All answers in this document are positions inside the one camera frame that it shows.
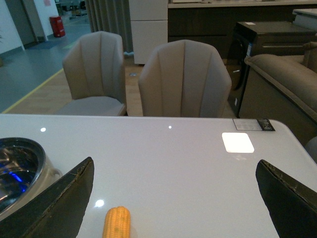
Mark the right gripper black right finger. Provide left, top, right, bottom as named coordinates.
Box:
left=256, top=160, right=317, bottom=238

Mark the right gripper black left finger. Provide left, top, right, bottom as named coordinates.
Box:
left=0, top=157, right=94, bottom=238

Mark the yellow corn cob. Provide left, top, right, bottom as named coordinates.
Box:
left=102, top=206, right=131, bottom=238

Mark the grey steel cooking pot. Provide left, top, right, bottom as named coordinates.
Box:
left=0, top=137, right=62, bottom=220

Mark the table label sticker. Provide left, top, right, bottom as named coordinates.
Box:
left=233, top=119, right=275, bottom=131

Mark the beige sofa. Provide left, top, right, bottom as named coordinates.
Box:
left=238, top=41, right=317, bottom=147

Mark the left beige upholstered chair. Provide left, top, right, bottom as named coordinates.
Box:
left=56, top=31, right=127, bottom=116

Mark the beige upholstered chair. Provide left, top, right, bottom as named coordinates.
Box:
left=138, top=40, right=232, bottom=118
left=56, top=31, right=127, bottom=116

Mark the right beige upholstered chair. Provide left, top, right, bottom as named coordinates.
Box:
left=138, top=40, right=232, bottom=118

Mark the black appliance box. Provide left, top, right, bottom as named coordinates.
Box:
left=226, top=21, right=317, bottom=118

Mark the red cabinet box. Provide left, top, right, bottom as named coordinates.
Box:
left=50, top=16, right=65, bottom=38

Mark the dark kitchen counter cabinet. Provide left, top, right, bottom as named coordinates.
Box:
left=167, top=0, right=317, bottom=59

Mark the grey curtain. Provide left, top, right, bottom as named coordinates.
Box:
left=85, top=0, right=133, bottom=53

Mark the white pillar cabinet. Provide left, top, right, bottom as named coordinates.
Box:
left=129, top=0, right=168, bottom=64

